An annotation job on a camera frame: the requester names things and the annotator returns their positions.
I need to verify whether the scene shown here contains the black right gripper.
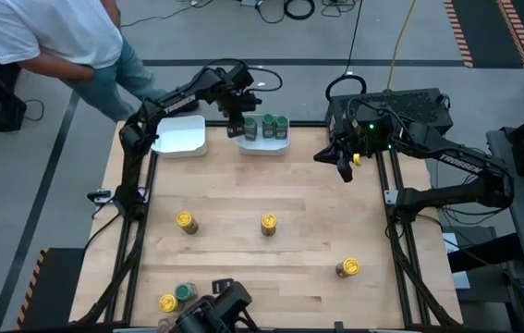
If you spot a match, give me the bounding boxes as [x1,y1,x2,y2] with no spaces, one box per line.
[313,131,359,183]

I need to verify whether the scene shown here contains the black aluminium rig frame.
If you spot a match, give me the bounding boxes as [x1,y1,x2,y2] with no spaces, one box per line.
[75,118,464,327]

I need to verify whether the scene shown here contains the black cable coil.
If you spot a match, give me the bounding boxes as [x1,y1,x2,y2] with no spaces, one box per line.
[283,0,317,21]
[324,73,368,101]

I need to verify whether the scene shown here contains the small black connector box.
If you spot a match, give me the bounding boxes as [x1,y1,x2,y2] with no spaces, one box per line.
[86,188,116,206]

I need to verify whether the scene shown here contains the white plastic bin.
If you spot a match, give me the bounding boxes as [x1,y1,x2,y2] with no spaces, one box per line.
[236,113,291,156]
[151,114,208,160]

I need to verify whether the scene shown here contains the yellow hanging cable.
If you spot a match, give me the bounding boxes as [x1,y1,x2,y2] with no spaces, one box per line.
[384,0,418,92]

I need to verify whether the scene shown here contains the person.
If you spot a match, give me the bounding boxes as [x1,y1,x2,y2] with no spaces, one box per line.
[0,0,171,123]

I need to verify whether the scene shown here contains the person's forearm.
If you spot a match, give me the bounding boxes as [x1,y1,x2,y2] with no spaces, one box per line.
[99,0,123,29]
[16,53,99,86]

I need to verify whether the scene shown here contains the yellow-lid spice jar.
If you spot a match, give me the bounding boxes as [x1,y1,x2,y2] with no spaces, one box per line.
[260,213,278,238]
[158,293,179,315]
[335,256,361,279]
[176,211,200,236]

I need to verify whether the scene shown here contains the black hanging cable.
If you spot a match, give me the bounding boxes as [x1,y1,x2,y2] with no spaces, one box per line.
[343,0,364,76]

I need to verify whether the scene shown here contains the black floor mat orange stripes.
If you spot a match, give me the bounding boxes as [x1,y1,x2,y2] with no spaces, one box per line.
[443,0,524,70]
[15,247,86,332]

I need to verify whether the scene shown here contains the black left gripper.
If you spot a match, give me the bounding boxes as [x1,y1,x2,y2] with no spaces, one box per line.
[223,63,263,140]

